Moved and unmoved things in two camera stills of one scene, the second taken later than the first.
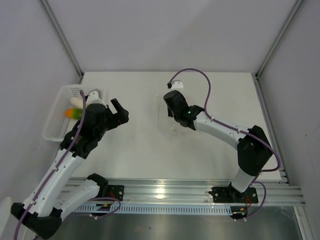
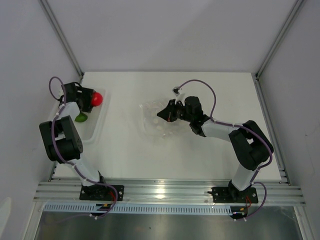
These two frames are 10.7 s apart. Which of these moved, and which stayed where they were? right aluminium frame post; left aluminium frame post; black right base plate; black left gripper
Moved: black left gripper
Stayed: right aluminium frame post; black right base plate; left aluminium frame post
